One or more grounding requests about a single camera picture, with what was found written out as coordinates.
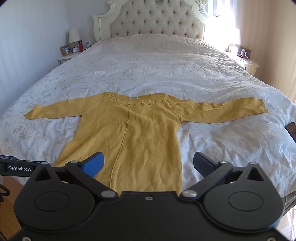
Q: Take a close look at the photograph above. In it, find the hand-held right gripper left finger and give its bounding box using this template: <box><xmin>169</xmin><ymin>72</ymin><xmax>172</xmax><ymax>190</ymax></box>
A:
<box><xmin>32</xmin><ymin>152</ymin><xmax>118</xmax><ymax>201</ymax></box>

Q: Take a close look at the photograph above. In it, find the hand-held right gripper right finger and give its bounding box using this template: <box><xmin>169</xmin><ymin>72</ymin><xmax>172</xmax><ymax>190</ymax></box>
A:
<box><xmin>180</xmin><ymin>152</ymin><xmax>265</xmax><ymax>200</ymax></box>

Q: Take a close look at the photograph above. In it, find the yellow knit sweater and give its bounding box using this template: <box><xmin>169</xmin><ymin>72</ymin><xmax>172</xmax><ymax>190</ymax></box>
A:
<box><xmin>24</xmin><ymin>92</ymin><xmax>269</xmax><ymax>195</ymax></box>

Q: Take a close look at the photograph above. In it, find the black smartphone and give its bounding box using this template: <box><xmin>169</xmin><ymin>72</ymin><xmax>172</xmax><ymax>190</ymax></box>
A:
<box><xmin>285</xmin><ymin>122</ymin><xmax>296</xmax><ymax>142</ymax></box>

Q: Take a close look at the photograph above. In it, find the cream nightstand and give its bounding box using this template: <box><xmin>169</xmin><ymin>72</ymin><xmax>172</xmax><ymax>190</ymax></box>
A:
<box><xmin>231</xmin><ymin>52</ymin><xmax>260</xmax><ymax>77</ymax></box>
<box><xmin>58</xmin><ymin>47</ymin><xmax>89</xmax><ymax>65</ymax></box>

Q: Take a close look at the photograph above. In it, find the white embroidered bedspread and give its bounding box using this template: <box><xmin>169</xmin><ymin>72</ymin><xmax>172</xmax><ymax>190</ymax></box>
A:
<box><xmin>0</xmin><ymin>35</ymin><xmax>296</xmax><ymax>204</ymax></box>

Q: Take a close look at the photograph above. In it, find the white table lamp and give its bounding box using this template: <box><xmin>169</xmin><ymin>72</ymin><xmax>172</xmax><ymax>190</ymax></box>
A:
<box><xmin>68</xmin><ymin>28</ymin><xmax>82</xmax><ymax>48</ymax></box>

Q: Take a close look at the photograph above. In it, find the bright window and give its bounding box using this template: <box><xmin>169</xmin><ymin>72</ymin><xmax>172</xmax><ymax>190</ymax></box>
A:
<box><xmin>206</xmin><ymin>0</ymin><xmax>241</xmax><ymax>44</ymax></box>

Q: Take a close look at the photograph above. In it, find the cream tufted headboard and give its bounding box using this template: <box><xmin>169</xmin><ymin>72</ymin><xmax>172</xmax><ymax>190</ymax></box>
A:
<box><xmin>92</xmin><ymin>0</ymin><xmax>210</xmax><ymax>42</ymax></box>

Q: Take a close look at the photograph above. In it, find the black cable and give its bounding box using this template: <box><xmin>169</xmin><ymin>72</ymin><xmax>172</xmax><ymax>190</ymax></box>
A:
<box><xmin>0</xmin><ymin>184</ymin><xmax>10</xmax><ymax>202</ymax></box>

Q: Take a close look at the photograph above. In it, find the wooden photo frame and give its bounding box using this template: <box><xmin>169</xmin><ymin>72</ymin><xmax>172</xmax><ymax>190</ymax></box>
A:
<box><xmin>60</xmin><ymin>44</ymin><xmax>74</xmax><ymax>55</ymax></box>

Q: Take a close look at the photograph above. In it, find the dark photo frame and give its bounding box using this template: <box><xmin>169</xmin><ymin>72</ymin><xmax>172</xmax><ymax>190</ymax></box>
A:
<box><xmin>239</xmin><ymin>46</ymin><xmax>252</xmax><ymax>59</ymax></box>

